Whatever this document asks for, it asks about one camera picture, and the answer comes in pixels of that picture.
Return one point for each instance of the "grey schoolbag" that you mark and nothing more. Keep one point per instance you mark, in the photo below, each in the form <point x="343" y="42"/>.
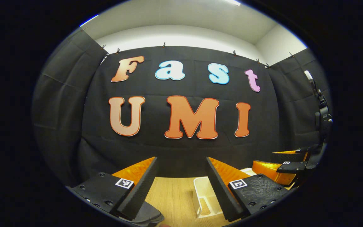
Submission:
<point x="150" y="212"/>

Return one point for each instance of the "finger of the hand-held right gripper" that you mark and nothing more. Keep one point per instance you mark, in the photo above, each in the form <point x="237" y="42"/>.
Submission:
<point x="268" y="170"/>
<point x="287" y="156"/>

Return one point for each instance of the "white bookshelf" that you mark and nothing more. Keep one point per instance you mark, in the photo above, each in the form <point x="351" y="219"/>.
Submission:
<point x="200" y="189"/>

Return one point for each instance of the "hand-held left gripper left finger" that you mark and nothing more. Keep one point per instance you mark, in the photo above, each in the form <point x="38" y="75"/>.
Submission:
<point x="140" y="192"/>

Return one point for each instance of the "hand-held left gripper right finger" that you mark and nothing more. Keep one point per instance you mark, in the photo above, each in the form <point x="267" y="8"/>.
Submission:
<point x="222" y="192"/>

